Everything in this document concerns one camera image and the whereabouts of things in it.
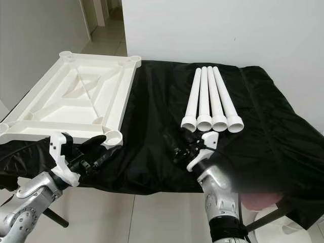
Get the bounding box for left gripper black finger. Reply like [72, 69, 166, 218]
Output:
[97, 147, 123, 168]
[78, 136, 108, 153]

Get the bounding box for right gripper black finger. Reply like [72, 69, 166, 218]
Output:
[165, 134, 183, 152]

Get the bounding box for white plastic table top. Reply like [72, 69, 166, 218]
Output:
[0, 51, 141, 150]

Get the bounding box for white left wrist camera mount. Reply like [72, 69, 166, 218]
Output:
[50, 132, 80, 187]

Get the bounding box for white plastic table leg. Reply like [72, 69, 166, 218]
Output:
[196, 66, 213, 132]
[206, 66, 228, 133]
[181, 68, 202, 132]
[212, 66, 245, 134]

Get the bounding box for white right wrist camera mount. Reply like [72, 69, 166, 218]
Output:
[186, 131, 219, 173]

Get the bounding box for white door frame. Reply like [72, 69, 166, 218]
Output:
[81, 0, 109, 35]

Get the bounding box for black cloth table cover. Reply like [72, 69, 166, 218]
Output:
[0, 60, 324, 231]

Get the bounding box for white round stool base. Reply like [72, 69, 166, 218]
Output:
[253, 205, 310, 236]

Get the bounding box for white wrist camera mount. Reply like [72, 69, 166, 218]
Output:
[186, 131, 219, 173]
[50, 132, 80, 187]

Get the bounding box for pink stool seat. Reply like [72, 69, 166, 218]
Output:
[240, 192, 284, 211]

